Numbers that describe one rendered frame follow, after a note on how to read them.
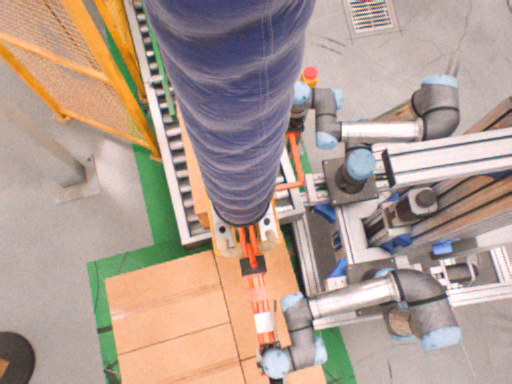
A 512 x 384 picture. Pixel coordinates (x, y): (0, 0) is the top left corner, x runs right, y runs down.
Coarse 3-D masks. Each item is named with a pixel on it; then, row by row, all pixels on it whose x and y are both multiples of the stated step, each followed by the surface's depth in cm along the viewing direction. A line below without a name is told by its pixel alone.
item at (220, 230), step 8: (208, 200) 191; (208, 208) 190; (208, 216) 189; (216, 224) 188; (224, 224) 188; (216, 232) 187; (224, 232) 186; (232, 232) 187; (216, 240) 186; (232, 240) 186; (216, 248) 186
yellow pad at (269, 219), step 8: (272, 200) 191; (272, 208) 190; (272, 216) 189; (256, 224) 189; (264, 224) 188; (272, 224) 188; (256, 232) 188; (264, 232) 187; (264, 240) 187; (280, 240) 187
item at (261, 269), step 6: (246, 258) 172; (258, 258) 172; (264, 258) 171; (240, 264) 171; (246, 264) 171; (258, 264) 172; (264, 264) 171; (246, 270) 171; (252, 270) 171; (258, 270) 171; (264, 270) 171; (246, 276) 169; (252, 276) 170
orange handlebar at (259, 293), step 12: (300, 168) 183; (300, 180) 181; (240, 228) 176; (252, 228) 176; (252, 240) 175; (252, 288) 170; (264, 288) 170; (252, 300) 168; (264, 300) 169; (264, 312) 168
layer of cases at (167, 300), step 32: (192, 256) 244; (288, 256) 245; (128, 288) 240; (160, 288) 240; (192, 288) 240; (224, 288) 240; (288, 288) 241; (128, 320) 235; (160, 320) 236; (192, 320) 236; (224, 320) 236; (128, 352) 231; (160, 352) 232; (192, 352) 232; (224, 352) 232
